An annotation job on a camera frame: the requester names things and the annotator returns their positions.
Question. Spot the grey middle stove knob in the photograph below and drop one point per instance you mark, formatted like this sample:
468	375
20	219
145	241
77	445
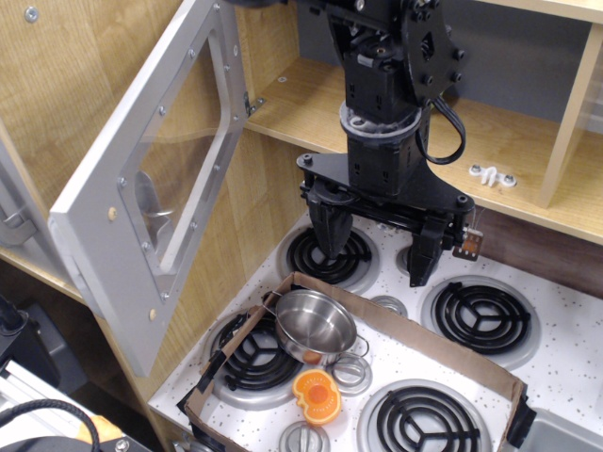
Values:
391	303

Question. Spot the back right black burner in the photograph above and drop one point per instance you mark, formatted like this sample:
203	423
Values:
485	315

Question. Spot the stainless steel pot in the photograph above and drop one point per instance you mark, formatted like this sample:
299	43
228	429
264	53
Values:
314	328

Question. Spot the grey fridge door handle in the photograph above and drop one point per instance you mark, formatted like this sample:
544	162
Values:
24	233

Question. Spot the brown cardboard barrier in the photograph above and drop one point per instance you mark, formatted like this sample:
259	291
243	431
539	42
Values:
399	349

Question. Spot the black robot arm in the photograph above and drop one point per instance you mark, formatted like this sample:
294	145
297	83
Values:
398	60

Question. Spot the grey back stove knob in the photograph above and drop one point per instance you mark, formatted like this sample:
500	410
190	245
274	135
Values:
402	258

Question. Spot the orange toy fruit half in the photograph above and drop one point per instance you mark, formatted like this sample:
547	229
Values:
318	397

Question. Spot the hanging brown spatula toy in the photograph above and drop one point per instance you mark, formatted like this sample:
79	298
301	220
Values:
471	248

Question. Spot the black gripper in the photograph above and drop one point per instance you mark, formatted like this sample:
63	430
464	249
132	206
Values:
387	177

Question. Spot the grey sink basin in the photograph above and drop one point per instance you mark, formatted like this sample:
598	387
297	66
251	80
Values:
551	433

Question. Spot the back left black burner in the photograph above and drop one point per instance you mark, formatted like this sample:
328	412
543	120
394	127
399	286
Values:
355	268

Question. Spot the white plastic door catch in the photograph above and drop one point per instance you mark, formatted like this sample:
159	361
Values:
490	176

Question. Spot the front left black burner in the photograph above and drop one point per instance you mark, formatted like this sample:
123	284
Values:
259	374

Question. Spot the grey stove knob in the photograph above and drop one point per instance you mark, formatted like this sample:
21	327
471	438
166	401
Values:
352	374
391	303
302	437
402	258

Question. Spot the grey front stove knob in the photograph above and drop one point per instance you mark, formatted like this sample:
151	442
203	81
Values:
302	437

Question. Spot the silver toy microwave door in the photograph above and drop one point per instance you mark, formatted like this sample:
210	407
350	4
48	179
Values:
130	220

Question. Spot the front right black burner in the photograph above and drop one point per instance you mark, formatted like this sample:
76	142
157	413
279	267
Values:
420	415

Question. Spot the grey centre stove knob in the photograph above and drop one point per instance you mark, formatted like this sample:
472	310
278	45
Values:
352	374

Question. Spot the black box on floor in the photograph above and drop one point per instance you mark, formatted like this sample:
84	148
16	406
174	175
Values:
31	339

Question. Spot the black burner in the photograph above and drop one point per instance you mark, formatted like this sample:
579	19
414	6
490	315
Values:
259	374
420	415
485	315
355	268

